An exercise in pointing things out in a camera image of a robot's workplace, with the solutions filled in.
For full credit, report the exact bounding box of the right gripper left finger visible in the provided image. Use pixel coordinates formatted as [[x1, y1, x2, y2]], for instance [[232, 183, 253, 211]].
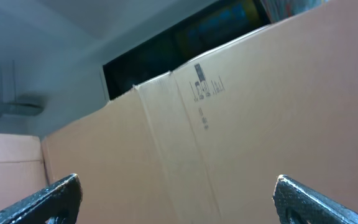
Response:
[[0, 174, 83, 224]]

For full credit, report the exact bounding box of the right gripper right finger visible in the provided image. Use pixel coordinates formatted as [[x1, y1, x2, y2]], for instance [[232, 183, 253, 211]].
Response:
[[273, 175, 358, 224]]

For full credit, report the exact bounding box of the cardboard panel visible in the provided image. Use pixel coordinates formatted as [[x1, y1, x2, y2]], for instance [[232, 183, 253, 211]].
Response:
[[0, 134, 47, 210], [42, 0, 358, 223]]

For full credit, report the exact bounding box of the dark screen behind cardboard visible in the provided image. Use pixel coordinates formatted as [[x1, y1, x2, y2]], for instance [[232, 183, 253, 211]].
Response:
[[103, 0, 270, 100]]

